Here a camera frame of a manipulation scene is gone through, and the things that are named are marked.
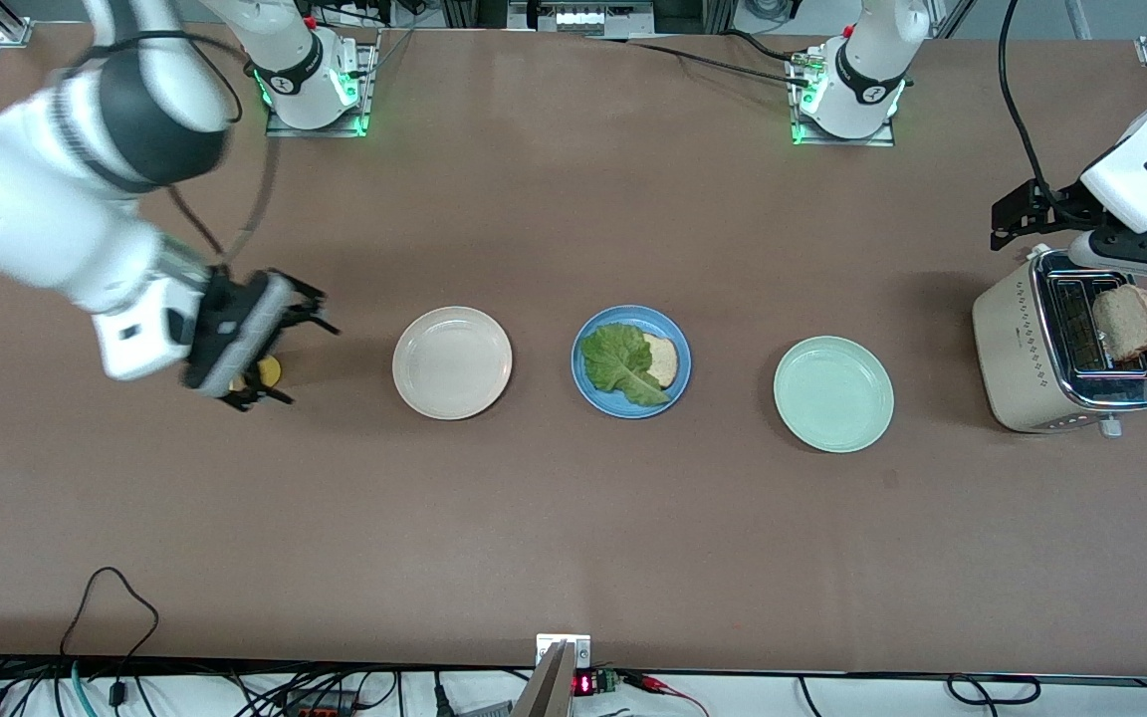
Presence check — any white lit device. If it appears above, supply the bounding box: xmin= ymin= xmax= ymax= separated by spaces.
xmin=509 ymin=0 xmax=656 ymax=37

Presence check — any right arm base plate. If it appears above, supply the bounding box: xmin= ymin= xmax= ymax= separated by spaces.
xmin=265 ymin=30 xmax=380 ymax=138

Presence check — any black coiled cable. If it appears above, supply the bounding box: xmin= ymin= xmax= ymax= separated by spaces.
xmin=947 ymin=674 xmax=1042 ymax=706

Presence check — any blue round plate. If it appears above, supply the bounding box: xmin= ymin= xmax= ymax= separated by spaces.
xmin=572 ymin=305 xmax=693 ymax=420

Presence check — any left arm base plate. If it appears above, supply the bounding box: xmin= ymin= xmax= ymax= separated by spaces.
xmin=791 ymin=50 xmax=898 ymax=148

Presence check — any silver camera mount bracket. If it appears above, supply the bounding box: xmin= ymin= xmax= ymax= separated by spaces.
xmin=536 ymin=633 xmax=592 ymax=670

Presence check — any yellow mustard squeeze bottle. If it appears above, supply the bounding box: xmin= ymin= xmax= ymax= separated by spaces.
xmin=228 ymin=357 xmax=284 ymax=391

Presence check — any beige round plate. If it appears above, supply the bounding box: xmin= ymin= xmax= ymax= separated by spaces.
xmin=391 ymin=305 xmax=514 ymax=421

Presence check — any green lettuce leaf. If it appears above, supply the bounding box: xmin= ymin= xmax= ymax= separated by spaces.
xmin=579 ymin=322 xmax=672 ymax=407

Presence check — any toasted bread slice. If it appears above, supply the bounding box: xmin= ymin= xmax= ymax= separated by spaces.
xmin=641 ymin=334 xmax=680 ymax=389
xmin=1091 ymin=284 xmax=1147 ymax=361

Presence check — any red clip lead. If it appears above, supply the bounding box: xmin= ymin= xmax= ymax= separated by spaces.
xmin=623 ymin=672 xmax=712 ymax=717

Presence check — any mint green round plate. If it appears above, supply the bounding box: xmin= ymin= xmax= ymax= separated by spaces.
xmin=773 ymin=336 xmax=895 ymax=455

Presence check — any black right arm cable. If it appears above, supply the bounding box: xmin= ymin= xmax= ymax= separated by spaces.
xmin=61 ymin=30 xmax=283 ymax=272

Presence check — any black base power cable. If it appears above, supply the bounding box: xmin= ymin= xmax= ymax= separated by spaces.
xmin=583 ymin=30 xmax=818 ymax=86

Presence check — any beige chrome toaster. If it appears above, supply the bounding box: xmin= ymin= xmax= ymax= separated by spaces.
xmin=971 ymin=244 xmax=1147 ymax=439

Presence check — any thin black looped cable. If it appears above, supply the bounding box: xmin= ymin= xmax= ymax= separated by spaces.
xmin=61 ymin=568 xmax=159 ymax=663

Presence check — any gray aluminium bar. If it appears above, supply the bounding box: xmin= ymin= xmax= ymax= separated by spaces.
xmin=509 ymin=640 xmax=576 ymax=717

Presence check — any teal cable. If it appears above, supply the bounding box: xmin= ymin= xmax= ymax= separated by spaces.
xmin=69 ymin=659 xmax=99 ymax=717

